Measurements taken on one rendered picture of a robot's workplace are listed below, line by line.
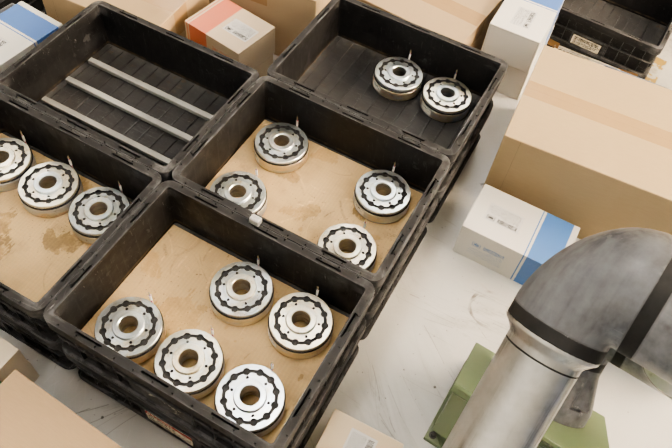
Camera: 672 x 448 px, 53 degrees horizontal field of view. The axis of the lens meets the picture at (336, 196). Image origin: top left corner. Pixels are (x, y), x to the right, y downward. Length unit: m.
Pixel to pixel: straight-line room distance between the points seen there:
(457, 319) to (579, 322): 0.69
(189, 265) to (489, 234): 0.56
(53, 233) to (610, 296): 0.93
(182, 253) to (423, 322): 0.46
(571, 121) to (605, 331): 0.82
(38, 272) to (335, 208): 0.52
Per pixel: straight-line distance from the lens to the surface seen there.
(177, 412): 1.06
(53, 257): 1.24
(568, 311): 0.64
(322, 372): 0.98
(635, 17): 2.50
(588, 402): 1.11
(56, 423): 1.08
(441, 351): 1.28
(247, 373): 1.06
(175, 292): 1.16
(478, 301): 1.35
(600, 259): 0.64
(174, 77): 1.48
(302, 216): 1.23
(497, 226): 1.34
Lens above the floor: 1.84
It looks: 53 degrees down
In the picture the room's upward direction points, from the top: 7 degrees clockwise
